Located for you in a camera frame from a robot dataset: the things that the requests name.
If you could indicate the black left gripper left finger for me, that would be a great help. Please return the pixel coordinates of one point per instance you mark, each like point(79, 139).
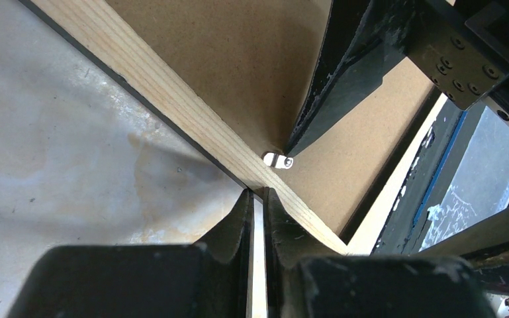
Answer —
point(207, 278)

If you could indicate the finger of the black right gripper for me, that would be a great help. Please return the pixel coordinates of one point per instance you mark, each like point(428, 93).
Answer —
point(363, 41)

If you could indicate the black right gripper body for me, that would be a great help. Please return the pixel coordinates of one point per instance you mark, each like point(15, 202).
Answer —
point(464, 50)

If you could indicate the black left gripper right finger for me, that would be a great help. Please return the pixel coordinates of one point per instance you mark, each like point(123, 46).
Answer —
point(305, 278)

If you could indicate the light wooden picture frame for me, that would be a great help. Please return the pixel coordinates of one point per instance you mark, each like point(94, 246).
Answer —
point(103, 33)

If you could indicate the brown backing board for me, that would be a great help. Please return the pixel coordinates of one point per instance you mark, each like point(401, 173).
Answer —
point(252, 61)

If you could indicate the small metal retaining clip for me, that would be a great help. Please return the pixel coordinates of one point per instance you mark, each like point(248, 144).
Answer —
point(278, 161)

